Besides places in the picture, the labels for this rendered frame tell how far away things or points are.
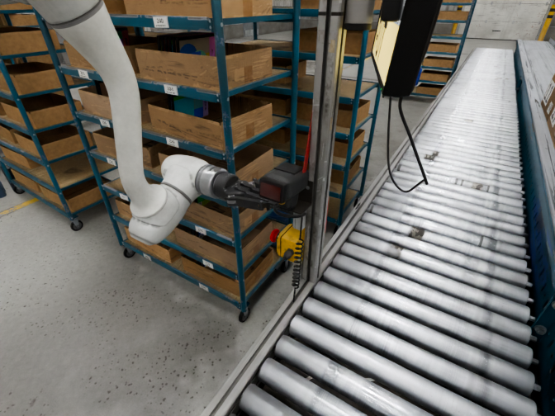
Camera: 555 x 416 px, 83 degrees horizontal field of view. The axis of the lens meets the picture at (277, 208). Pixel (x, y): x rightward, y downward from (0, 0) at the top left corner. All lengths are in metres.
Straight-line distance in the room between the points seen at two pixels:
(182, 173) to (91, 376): 1.13
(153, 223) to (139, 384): 0.95
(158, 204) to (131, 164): 0.13
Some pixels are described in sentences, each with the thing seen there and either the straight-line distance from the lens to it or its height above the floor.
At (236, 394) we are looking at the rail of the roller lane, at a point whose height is 0.74.
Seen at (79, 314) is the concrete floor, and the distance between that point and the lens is 2.03.
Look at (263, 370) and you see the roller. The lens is 0.73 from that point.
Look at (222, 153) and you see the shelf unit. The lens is 1.12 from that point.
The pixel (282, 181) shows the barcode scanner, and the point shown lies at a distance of 0.62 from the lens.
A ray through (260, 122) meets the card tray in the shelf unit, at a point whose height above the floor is 0.98.
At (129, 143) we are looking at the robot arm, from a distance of 0.78.
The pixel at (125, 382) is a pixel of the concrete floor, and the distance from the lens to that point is 1.69.
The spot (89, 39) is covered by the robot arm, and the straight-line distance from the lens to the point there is 0.70.
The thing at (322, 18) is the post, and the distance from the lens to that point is 0.61.
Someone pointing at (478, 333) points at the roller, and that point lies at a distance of 0.90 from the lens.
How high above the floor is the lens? 1.39
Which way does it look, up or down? 34 degrees down
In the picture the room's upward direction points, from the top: straight up
